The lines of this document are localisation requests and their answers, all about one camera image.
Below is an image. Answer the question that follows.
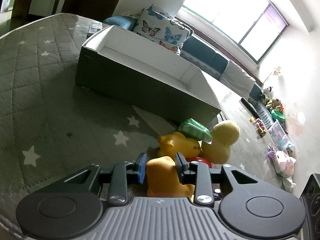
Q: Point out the red plastic toy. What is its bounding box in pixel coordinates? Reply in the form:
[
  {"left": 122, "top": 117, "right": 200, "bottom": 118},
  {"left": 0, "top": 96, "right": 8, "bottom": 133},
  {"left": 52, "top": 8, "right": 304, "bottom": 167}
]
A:
[{"left": 186, "top": 157, "right": 212, "bottom": 168}]

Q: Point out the orange rubber toy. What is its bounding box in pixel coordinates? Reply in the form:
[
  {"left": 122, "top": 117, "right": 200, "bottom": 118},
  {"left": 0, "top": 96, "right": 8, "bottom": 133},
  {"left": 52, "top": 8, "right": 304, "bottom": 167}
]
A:
[{"left": 145, "top": 156, "right": 195, "bottom": 198}]

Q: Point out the yellow rubber duck toy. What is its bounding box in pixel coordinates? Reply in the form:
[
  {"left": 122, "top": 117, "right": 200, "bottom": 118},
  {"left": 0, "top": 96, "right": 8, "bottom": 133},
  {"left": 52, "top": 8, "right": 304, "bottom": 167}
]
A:
[{"left": 157, "top": 132, "right": 201, "bottom": 160}]

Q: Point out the green packet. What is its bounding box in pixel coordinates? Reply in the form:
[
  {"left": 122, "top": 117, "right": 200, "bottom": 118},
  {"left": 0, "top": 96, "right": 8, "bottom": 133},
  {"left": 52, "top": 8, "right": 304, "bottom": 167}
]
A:
[{"left": 178, "top": 118, "right": 212, "bottom": 144}]

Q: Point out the yellow plush toy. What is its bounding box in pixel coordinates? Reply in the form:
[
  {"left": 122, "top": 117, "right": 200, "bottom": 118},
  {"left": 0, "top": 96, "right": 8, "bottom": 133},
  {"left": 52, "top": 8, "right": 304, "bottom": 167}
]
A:
[{"left": 201, "top": 121, "right": 240, "bottom": 164}]

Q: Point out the pink plush bag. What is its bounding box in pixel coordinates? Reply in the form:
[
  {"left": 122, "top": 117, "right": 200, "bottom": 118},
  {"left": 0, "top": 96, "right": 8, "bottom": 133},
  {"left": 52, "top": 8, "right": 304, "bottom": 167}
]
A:
[{"left": 272, "top": 151, "right": 296, "bottom": 178}]

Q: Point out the clear plastic storage bin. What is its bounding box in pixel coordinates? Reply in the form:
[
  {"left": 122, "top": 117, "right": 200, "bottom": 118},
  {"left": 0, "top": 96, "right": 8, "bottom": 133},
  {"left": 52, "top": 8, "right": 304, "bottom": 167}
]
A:
[{"left": 268, "top": 120, "right": 295, "bottom": 154}]

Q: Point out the green plastic bowl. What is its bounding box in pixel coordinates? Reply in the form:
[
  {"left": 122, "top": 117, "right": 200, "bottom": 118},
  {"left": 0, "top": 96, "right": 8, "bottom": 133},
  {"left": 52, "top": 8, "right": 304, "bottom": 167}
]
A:
[{"left": 271, "top": 109, "right": 285, "bottom": 123}]

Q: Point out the dark teal sofa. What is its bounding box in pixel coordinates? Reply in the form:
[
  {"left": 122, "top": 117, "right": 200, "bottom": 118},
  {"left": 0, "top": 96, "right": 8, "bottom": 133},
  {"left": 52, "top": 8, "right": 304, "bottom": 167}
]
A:
[{"left": 181, "top": 35, "right": 274, "bottom": 128}]

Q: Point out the white cardboard box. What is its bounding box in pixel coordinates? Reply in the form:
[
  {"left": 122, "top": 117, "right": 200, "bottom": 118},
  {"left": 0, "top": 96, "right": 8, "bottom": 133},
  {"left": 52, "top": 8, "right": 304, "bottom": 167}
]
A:
[{"left": 75, "top": 26, "right": 221, "bottom": 125}]

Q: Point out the blue cushion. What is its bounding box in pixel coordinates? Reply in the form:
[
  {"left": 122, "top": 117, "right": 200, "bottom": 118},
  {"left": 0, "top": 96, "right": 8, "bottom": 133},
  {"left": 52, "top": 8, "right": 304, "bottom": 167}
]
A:
[{"left": 103, "top": 15, "right": 137, "bottom": 31}]

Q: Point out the butterfly print pillow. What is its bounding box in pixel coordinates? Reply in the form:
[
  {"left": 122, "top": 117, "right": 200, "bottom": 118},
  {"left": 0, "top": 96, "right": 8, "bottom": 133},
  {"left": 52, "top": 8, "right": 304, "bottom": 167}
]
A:
[{"left": 133, "top": 4, "right": 194, "bottom": 55}]

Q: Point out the window with dark frame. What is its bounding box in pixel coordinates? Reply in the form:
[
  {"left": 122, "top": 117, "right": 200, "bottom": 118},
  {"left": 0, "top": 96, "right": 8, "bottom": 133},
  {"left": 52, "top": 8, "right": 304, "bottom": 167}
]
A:
[{"left": 183, "top": 0, "right": 289, "bottom": 63}]

